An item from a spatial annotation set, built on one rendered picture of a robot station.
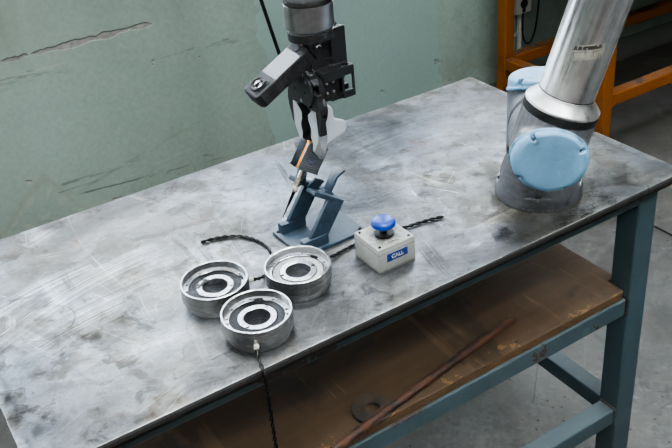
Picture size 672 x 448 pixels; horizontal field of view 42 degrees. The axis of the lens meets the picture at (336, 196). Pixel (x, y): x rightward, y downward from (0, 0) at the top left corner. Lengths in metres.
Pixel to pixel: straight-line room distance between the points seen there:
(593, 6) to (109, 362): 0.85
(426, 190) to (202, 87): 1.54
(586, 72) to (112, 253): 0.83
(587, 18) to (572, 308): 0.65
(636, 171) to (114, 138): 1.80
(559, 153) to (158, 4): 1.80
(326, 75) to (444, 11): 2.18
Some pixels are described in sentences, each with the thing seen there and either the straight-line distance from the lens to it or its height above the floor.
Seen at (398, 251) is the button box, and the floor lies 0.83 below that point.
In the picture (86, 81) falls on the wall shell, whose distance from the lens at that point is 2.87.
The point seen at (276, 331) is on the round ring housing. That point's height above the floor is 0.83.
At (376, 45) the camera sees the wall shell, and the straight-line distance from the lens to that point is 3.35.
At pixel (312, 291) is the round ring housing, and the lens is 1.34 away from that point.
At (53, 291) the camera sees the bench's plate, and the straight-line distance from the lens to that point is 1.50.
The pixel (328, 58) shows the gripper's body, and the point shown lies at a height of 1.11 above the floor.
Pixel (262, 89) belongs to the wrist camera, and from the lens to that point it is 1.33.
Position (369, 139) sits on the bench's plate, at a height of 0.80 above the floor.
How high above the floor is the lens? 1.61
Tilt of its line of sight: 30 degrees down
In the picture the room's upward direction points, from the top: 5 degrees counter-clockwise
